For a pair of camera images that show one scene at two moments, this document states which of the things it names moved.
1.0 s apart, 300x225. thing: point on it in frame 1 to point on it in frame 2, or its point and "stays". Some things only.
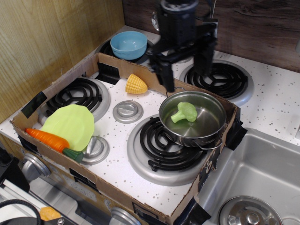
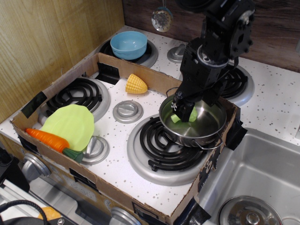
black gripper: (181, 32) to (196, 78)
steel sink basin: (260, 166) stays
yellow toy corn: (135, 85) stays
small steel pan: (204, 131) stays
